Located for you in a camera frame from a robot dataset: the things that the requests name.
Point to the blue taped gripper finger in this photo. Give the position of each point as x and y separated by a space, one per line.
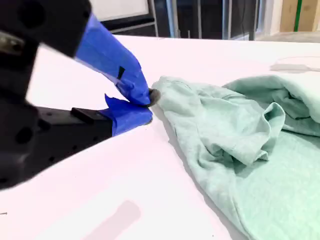
125 117
105 55

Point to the pale green T-shirt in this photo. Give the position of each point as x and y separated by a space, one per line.
225 125

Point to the white board panel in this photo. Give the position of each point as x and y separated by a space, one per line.
117 8

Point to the brown cardboard box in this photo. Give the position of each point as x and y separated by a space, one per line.
287 15

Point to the green strip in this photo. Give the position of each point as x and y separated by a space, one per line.
298 15

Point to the black metal frame rack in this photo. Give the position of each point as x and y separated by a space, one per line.
207 17

